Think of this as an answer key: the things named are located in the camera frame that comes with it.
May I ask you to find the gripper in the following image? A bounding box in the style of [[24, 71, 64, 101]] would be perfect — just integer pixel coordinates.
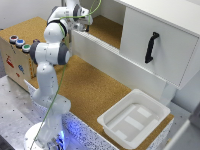
[[74, 14, 94, 33]]

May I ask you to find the wooden drawer box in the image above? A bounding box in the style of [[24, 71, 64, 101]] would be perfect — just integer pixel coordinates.
[[0, 16, 72, 92]]

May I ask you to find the white cabinet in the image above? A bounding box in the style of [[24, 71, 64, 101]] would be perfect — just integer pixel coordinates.
[[68, 0, 200, 107]]

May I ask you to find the green button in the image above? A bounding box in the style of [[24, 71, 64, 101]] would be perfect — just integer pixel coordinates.
[[21, 43, 32, 54]]

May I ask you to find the blue button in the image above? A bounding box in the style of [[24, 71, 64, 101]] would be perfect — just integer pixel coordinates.
[[15, 38, 26, 49]]

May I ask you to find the red button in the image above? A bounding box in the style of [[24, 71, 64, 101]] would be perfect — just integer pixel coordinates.
[[9, 34, 19, 45]]

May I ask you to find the white sliding door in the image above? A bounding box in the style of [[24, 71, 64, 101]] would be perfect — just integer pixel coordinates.
[[119, 6, 200, 90]]

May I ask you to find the white plastic box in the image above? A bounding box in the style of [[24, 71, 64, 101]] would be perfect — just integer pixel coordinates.
[[96, 88, 172, 150]]

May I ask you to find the black door handle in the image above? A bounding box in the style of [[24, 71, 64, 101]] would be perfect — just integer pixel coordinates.
[[144, 31, 160, 64]]

